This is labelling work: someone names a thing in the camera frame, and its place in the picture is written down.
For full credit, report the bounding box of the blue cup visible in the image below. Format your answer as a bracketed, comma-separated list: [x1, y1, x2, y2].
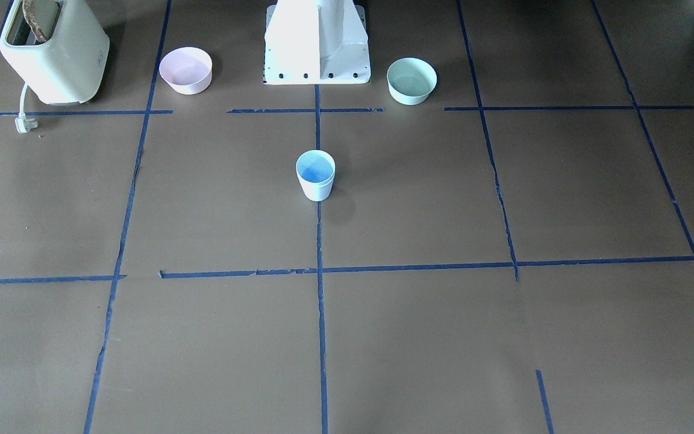
[295, 150, 336, 201]

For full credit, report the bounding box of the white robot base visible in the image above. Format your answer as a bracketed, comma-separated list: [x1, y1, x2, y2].
[263, 1, 372, 86]

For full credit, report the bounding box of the green bowl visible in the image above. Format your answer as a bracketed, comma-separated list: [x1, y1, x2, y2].
[386, 57, 438, 106]

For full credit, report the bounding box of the pink bowl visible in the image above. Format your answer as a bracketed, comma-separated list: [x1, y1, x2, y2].
[158, 46, 214, 95]

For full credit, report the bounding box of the cream toaster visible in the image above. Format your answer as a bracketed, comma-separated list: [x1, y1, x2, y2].
[0, 1, 110, 106]

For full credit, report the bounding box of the white power plug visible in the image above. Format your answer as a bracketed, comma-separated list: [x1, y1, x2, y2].
[14, 83, 39, 134]

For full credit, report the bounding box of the toast slice in toaster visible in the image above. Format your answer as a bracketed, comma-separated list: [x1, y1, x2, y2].
[21, 1, 63, 43]

